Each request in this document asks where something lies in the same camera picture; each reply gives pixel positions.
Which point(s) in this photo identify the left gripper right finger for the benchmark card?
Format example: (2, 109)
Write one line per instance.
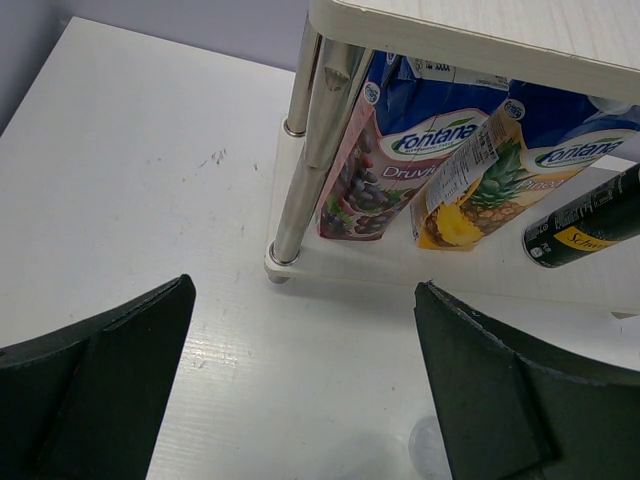
(512, 406)

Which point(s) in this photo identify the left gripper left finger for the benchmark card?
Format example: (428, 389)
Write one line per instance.
(87, 401)

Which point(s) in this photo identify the white two-tier shelf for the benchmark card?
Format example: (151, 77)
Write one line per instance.
(590, 47)

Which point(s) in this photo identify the pineapple juice carton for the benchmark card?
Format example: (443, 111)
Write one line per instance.
(534, 142)

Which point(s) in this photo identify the grape juice carton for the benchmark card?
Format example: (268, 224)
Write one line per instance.
(410, 116)

